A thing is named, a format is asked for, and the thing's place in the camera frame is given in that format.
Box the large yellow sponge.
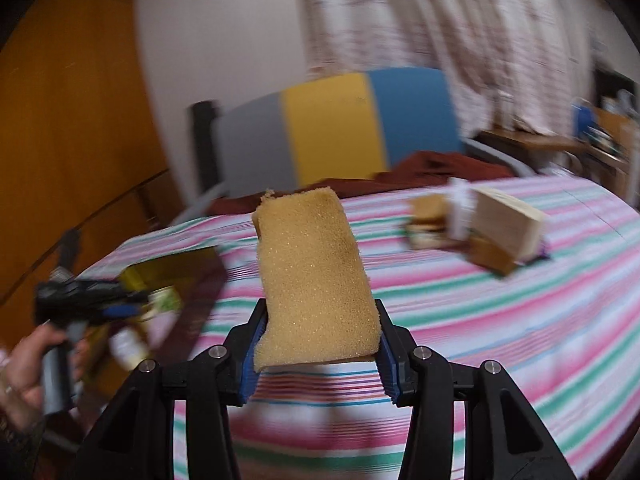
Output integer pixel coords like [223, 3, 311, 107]
[252, 188, 381, 372]

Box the green white small box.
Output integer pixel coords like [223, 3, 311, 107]
[145, 286, 182, 316]

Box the floral sleeve forearm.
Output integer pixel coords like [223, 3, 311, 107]
[1, 408, 43, 480]

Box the person's left hand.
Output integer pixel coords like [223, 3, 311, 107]
[1, 322, 67, 432]

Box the gold metal tin box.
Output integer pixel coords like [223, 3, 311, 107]
[84, 246, 229, 401]

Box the green cracker packet on bed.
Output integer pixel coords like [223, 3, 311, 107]
[405, 223, 466, 250]

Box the wooden wardrobe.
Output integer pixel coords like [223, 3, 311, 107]
[1, 0, 183, 346]

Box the small yellow sponge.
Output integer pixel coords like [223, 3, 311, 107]
[409, 194, 449, 224]

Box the striped pink green bedsheet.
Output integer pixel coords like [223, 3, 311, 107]
[74, 173, 640, 480]

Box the white bottle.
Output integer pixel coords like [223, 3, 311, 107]
[446, 178, 476, 242]

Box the beige cardboard box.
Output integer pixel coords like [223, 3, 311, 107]
[471, 186, 547, 263]

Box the dark red blanket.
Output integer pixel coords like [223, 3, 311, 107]
[205, 151, 515, 217]

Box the grey yellow blue headboard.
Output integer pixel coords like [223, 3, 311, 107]
[211, 65, 464, 198]

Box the wooden side desk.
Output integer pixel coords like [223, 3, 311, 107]
[473, 129, 636, 203]

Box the pink patterned curtain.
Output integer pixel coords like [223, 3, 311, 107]
[302, 0, 582, 136]

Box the black bed post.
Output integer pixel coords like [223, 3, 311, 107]
[190, 101, 220, 193]

